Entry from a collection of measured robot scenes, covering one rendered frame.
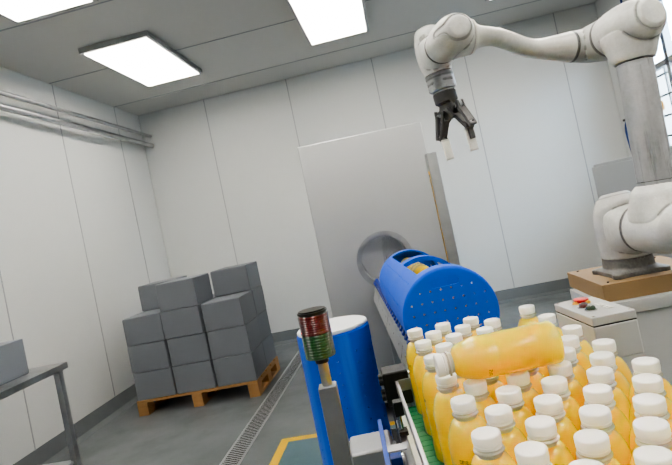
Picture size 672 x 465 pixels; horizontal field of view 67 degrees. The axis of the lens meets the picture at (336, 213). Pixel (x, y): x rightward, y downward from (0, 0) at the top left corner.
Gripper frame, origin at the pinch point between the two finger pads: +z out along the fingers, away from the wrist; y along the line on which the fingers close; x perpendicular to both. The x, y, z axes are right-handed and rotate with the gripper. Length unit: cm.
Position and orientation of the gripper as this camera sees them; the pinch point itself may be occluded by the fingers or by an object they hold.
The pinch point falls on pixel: (461, 151)
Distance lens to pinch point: 170.0
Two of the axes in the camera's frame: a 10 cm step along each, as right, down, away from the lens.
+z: 2.7, 9.6, -0.2
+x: 9.0, -2.5, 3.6
